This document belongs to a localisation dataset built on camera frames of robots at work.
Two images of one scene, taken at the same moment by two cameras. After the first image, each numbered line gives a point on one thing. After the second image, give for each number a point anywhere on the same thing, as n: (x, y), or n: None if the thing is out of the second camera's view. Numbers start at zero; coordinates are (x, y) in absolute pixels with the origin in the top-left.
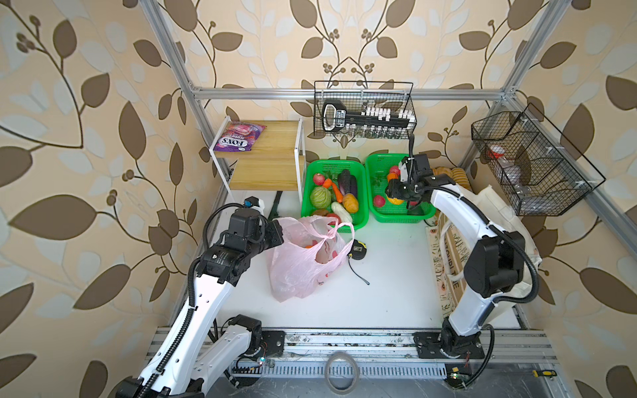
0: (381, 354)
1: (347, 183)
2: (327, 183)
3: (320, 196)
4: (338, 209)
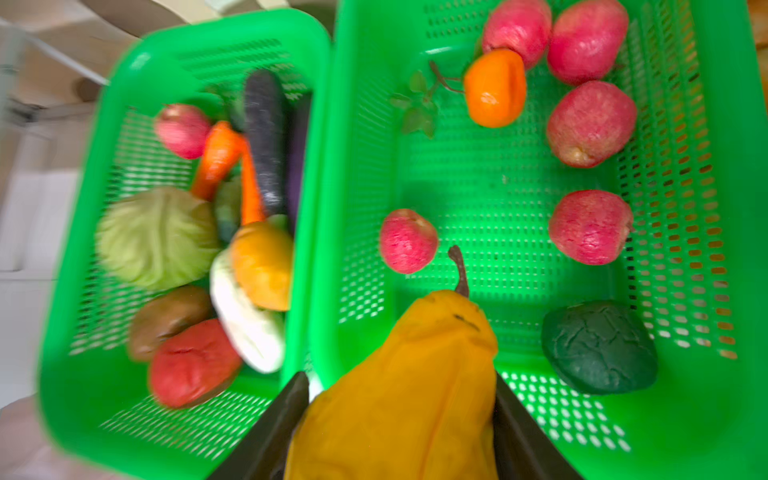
0: None
1: (278, 124)
2: (223, 143)
3: (157, 239)
4: (258, 331)
